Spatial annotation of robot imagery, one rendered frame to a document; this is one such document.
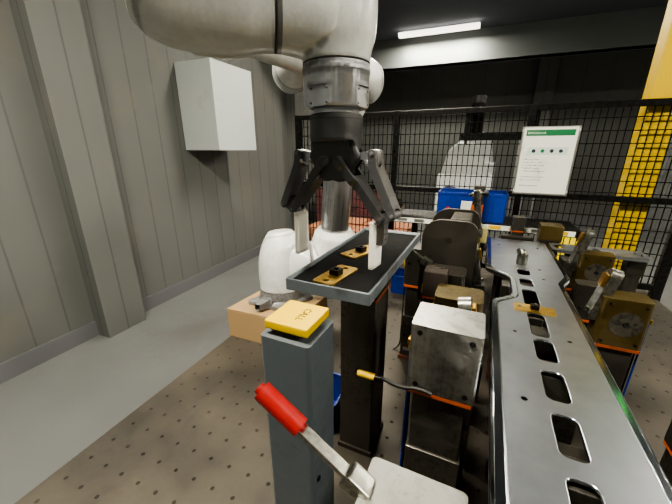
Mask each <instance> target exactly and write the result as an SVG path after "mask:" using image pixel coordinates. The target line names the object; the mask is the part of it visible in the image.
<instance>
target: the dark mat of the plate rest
mask: <svg viewBox="0 0 672 504"><path fill-rule="evenodd" d="M415 237H416V235H407V234H397V233H388V240H387V243H386V244H385V245H383V246H382V250H381V264H380V265H379V266H377V267H376V268H374V269H373V270H369V269H368V256H369V254H368V255H365V256H362V257H360V258H357V259H351V258H348V257H345V256H341V253H343V252H346V251H349V250H352V249H355V246H358V245H363V246H364V245H369V230H366V231H364V232H363V233H361V234H360V235H358V236H357V237H355V238H354V239H352V240H351V241H349V242H348V243H346V244H345V245H343V246H342V247H340V248H339V249H337V250H336V251H334V252H333V253H331V254H330V255H328V256H327V257H325V258H324V259H322V260H321V261H319V262H318V263H316V264H315V265H313V266H312V267H310V268H309V269H307V270H306V271H304V272H303V273H301V274H300V275H298V276H297V277H295V278H293V279H297V280H302V281H307V282H312V283H314V282H313V279H314V278H316V277H318V276H319V275H321V274H323V273H325V272H327V271H328V270H329V269H330V268H332V267H334V266H337V265H346V266H351V267H355V268H357V269H358V270H357V271H356V272H355V273H353V274H351V275H350V276H348V277H347V278H345V279H344V280H342V281H341V282H339V283H337V284H336V285H334V286H333V287H339V288H344V289H349V290H354V291H359V292H365V293H369V292H370V290H371V289H372V288H373V287H374V286H375V284H376V283H377V282H378V281H379V280H380V278H381V277H382V276H383V275H384V274H385V272H386V271H387V270H388V269H389V268H390V267H391V265H392V264H393V263H394V262H395V261H396V259H397V258H398V257H399V256H400V255H401V253H402V252H403V251H404V250H405V249H406V247H407V246H408V245H409V244H410V243H411V241H412V240H413V239H414V238H415Z"/></svg>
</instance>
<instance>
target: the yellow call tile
mask: <svg viewBox="0 0 672 504"><path fill-rule="evenodd" d="M328 316H329V308H325V307H321V306H317V305H312V304H308V303H303V302H299V301H294V300H290V301H288V302H287V303H286V304H284V305H283V306H282V307H280V308H279V309H278V310H276V311H275V312H274V313H272V314H271V315H270V316H269V317H267V318H266V319H265V327H266V328H270V329H273V330H277V331H281V332H284V333H288V334H292V335H295V336H299V337H303V338H308V337H309V336H310V335H311V334H312V333H313V332H314V331H315V330H316V328H317V327H318V326H319V325H320V324H321V323H322V322H323V321H324V320H325V319H326V318H327V317H328Z"/></svg>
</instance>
